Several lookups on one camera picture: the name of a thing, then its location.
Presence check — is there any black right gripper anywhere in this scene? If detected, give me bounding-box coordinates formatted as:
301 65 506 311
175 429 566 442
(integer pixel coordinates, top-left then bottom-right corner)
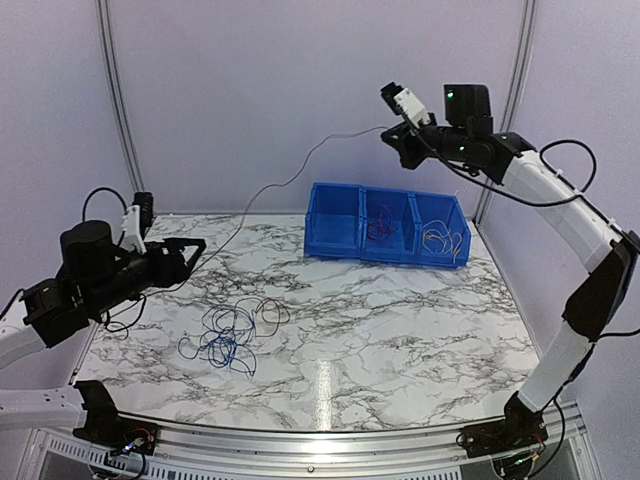
381 113 471 170

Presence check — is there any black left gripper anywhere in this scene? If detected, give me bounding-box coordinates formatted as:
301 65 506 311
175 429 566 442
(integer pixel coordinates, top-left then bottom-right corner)
85 236 205 316

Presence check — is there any red cable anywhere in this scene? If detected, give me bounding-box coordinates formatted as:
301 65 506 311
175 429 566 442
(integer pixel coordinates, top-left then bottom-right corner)
367 202 401 242

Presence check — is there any yellow cable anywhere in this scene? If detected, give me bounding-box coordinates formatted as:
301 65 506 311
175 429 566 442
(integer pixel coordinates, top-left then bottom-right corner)
424 219 464 261
422 215 464 265

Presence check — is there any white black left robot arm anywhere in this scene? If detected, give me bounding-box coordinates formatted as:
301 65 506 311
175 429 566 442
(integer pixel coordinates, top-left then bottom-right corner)
1 220 206 445

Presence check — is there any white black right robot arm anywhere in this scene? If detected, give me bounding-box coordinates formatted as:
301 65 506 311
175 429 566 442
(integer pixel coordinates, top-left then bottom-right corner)
381 82 639 448

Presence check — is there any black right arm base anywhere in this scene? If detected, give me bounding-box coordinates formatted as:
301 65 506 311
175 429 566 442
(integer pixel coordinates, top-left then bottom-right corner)
456 393 548 458

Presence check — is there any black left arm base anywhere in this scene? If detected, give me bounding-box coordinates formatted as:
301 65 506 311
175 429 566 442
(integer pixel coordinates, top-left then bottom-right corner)
72 380 159 455

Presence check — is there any blue plastic bin right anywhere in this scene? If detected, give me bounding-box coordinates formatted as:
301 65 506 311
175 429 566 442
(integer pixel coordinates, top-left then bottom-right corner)
414 193 472 269

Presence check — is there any blue plastic bin left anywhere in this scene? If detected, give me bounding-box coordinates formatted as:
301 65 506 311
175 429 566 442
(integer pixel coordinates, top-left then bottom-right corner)
304 183 362 259

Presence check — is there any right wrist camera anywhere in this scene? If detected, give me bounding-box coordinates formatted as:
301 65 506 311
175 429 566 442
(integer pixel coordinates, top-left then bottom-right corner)
380 82 437 129

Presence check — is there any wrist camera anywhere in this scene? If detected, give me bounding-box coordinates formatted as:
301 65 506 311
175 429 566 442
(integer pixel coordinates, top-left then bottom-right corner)
120 192 154 255
380 82 437 129

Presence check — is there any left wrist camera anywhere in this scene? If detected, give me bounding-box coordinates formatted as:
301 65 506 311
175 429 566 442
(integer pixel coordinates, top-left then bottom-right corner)
120 192 154 255

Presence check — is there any aluminium front rail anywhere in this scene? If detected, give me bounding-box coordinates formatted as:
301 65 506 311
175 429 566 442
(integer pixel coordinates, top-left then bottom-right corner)
19 394 601 480

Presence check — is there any aluminium frame post left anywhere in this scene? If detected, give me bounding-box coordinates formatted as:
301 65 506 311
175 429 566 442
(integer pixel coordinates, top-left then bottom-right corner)
95 0 149 193

